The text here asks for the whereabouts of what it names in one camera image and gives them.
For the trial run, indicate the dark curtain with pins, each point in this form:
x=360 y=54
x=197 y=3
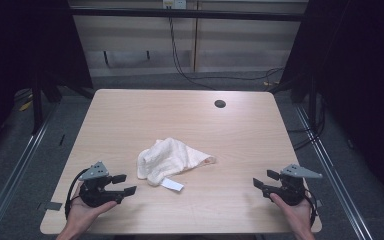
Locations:
x=363 y=83
x=20 y=50

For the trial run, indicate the metal floor rail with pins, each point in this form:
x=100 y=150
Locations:
x=333 y=180
x=10 y=186

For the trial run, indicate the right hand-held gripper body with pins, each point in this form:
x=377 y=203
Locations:
x=290 y=190

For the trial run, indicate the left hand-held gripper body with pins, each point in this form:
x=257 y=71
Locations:
x=95 y=191

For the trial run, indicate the white towel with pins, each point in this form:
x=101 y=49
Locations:
x=166 y=160

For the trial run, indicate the person's left hand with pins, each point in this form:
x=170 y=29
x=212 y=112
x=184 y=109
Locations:
x=83 y=215

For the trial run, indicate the grey tape strip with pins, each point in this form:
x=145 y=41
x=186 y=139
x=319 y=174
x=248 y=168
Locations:
x=319 y=202
x=51 y=206

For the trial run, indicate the person's right hand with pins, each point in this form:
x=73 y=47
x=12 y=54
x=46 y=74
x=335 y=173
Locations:
x=295 y=213

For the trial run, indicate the white wall socket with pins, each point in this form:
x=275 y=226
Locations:
x=175 y=4

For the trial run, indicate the black metal stand leg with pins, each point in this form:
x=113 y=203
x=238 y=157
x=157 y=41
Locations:
x=37 y=106

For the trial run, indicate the black horizontal metal bar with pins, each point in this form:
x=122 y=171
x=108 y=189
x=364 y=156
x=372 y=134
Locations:
x=186 y=14

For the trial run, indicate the small black floor strip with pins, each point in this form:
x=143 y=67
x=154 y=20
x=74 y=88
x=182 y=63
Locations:
x=62 y=140

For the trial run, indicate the yellow floor marker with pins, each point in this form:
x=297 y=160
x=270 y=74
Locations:
x=25 y=106

